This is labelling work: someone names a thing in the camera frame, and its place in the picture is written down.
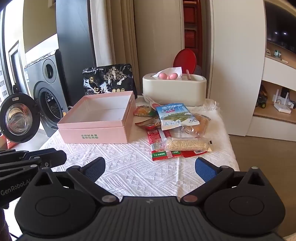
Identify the sesame bar clear packet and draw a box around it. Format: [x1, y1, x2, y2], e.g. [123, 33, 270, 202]
[164, 137, 212, 152]

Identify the small red snack packet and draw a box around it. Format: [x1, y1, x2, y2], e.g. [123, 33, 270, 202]
[181, 151, 207, 158]

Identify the bun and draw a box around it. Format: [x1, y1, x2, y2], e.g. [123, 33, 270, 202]
[181, 114, 211, 137]

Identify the long red snack packet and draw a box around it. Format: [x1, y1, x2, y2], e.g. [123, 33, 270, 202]
[147, 128, 182, 161]

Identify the blue seaweed snack packet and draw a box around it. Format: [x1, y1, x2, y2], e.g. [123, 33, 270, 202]
[156, 103, 200, 131]

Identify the red orange snack pouch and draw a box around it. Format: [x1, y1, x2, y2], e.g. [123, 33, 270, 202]
[135, 117, 161, 131]

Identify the colourful biscuit ball packet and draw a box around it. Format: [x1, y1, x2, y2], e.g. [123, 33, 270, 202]
[133, 105, 157, 118]

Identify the white textured tablecloth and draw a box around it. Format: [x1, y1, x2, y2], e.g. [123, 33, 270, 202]
[15, 99, 239, 200]

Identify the washing machine round door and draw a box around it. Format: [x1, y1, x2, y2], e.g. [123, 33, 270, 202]
[1, 93, 41, 143]

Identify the pink cardboard box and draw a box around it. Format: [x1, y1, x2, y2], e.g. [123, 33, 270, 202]
[57, 91, 136, 144]

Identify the white shelf unit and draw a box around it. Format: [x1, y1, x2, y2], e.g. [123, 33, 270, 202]
[242, 1, 295, 142]

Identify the green toy tractor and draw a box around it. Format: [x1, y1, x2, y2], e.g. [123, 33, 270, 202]
[255, 84, 268, 108]

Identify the grey washing machine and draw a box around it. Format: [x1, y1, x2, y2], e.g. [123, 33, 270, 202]
[25, 49, 68, 137]

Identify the white wifi router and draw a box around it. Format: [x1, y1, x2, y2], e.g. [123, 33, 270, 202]
[273, 89, 292, 114]

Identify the cream tissue box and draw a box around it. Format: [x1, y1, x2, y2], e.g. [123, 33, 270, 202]
[142, 74, 207, 106]

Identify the pink spoon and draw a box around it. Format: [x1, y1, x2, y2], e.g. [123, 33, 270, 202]
[186, 69, 191, 80]

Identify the black plum snack bag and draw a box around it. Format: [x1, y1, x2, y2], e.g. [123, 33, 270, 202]
[82, 64, 137, 99]

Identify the white tissue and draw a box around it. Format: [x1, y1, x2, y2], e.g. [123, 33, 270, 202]
[154, 67, 183, 78]

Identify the pink bead ornament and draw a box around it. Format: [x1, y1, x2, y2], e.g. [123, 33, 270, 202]
[158, 72, 178, 80]

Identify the red round lid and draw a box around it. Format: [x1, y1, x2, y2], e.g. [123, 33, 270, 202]
[173, 49, 197, 74]

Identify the black tall cabinet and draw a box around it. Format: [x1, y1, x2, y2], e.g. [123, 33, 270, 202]
[56, 0, 96, 106]

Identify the beige curtain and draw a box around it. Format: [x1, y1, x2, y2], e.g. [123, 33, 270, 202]
[90, 0, 142, 94]

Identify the black television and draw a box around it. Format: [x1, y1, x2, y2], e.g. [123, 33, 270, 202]
[264, 1, 296, 53]

